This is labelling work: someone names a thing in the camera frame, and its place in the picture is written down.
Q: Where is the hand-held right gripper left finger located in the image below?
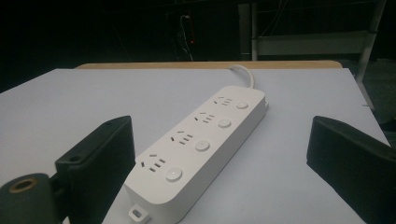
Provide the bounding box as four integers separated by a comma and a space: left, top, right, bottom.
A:
54, 115, 136, 224

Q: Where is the metal stand frame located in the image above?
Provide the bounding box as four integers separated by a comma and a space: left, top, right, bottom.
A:
238, 0, 388, 110

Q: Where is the white power strip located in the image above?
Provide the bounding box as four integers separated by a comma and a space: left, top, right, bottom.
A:
123, 85, 270, 224

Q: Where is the dark stand with cables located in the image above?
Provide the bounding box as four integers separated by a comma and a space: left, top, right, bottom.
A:
164, 12, 200, 62

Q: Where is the white power strip cable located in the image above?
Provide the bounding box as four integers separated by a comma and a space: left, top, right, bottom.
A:
229, 63, 256, 90

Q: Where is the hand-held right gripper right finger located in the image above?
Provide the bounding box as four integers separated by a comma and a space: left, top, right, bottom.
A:
305, 115, 396, 224

